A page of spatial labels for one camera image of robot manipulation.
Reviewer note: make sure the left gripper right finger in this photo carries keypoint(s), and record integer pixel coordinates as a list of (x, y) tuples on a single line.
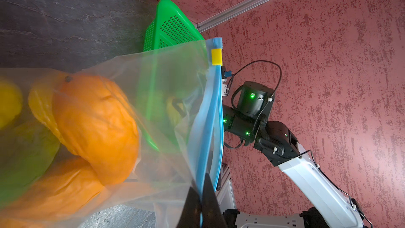
[(211, 215)]

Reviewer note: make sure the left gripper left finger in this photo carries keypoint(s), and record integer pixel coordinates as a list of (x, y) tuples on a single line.
[(191, 212)]

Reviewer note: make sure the small orange mango back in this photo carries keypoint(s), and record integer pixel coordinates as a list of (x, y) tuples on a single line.
[(40, 102)]

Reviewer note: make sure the yellow green mango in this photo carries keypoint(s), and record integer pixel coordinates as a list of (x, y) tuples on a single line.
[(11, 102)]

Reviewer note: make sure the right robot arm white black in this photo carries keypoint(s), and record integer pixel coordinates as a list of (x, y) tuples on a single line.
[(249, 120)]

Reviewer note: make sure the green plastic basket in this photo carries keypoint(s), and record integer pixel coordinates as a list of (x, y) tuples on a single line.
[(167, 31)]

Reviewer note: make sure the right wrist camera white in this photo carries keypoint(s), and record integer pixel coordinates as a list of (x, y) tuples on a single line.
[(225, 81)]

